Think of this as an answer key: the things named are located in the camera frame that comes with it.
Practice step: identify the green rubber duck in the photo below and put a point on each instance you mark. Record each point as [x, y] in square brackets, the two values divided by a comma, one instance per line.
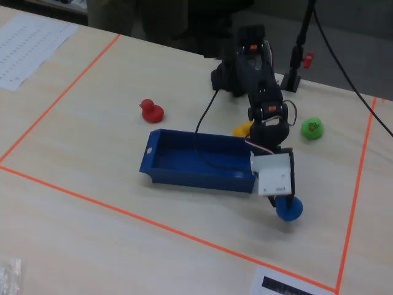
[312, 129]

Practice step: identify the blue rubber duck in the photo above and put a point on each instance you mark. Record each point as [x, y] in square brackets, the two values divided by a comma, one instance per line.
[284, 212]

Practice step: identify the black camera stand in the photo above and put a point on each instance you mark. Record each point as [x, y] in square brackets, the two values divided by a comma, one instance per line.
[295, 61]

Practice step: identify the clear plastic bag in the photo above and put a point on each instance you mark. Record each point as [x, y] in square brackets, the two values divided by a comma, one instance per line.
[10, 276]

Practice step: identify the red clamp knob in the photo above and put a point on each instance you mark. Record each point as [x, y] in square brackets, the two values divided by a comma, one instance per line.
[308, 60]

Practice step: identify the white printed paper sheet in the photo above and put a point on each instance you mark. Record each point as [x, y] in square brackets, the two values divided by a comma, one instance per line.
[27, 49]

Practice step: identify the red rubber duck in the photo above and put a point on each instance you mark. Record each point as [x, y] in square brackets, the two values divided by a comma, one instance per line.
[151, 112]

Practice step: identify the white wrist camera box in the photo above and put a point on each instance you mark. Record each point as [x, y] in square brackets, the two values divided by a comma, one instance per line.
[273, 175]

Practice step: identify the blue plastic box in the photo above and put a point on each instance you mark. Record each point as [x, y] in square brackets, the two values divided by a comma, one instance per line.
[184, 161]

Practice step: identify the yellow rubber duck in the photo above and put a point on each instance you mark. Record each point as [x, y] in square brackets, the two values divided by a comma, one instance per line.
[241, 129]

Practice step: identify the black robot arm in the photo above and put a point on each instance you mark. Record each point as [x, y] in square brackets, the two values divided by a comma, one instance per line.
[258, 80]

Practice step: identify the white paper with black bar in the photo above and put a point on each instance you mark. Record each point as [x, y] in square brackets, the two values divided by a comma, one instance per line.
[282, 284]

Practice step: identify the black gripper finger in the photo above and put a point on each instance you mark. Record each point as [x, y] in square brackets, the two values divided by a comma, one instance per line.
[272, 200]
[293, 178]

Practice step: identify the orange tape line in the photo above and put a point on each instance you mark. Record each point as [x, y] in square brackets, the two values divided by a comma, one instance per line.
[61, 95]
[159, 225]

